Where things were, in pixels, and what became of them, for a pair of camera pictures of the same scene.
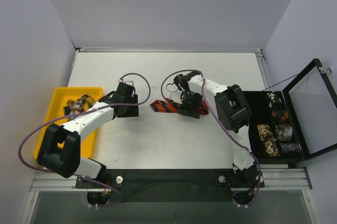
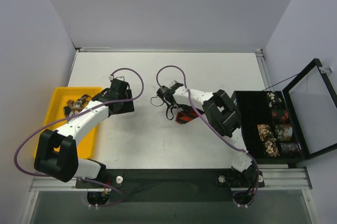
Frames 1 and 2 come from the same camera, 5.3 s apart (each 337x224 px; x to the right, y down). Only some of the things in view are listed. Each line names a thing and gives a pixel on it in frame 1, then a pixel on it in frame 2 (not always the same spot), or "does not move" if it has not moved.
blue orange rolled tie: [284, 133] does not move
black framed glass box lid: [312, 100] does not move
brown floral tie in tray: [82, 103] does not move
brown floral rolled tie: [266, 134] does not move
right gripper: [189, 110] -> [171, 105]
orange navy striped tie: [167, 106] -> [184, 117]
